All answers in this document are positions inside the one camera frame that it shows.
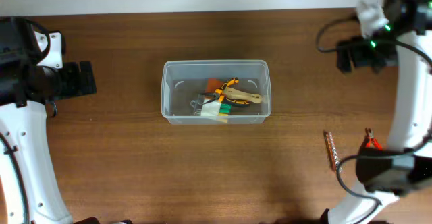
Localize orange black long-nose pliers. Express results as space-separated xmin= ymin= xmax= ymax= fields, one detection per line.
xmin=201 ymin=77 xmax=250 ymax=107

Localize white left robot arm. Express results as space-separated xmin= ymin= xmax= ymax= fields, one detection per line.
xmin=1 ymin=17 xmax=97 ymax=223

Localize clear box of coloured bits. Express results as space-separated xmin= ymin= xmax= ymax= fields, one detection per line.
xmin=190 ymin=95 xmax=232 ymax=123

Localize orange scraper with wooden handle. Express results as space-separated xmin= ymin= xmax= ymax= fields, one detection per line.
xmin=205 ymin=78 xmax=264 ymax=104

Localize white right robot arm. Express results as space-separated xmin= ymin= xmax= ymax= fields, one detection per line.
xmin=320 ymin=0 xmax=431 ymax=223

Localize red handled cutting pliers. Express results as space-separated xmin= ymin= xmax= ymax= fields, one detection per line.
xmin=360 ymin=128 xmax=383 ymax=150

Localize clear plastic container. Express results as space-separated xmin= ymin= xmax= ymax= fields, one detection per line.
xmin=161 ymin=60 xmax=271 ymax=125

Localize orange socket bit rail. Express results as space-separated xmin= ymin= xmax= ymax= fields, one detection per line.
xmin=324 ymin=132 xmax=340 ymax=173

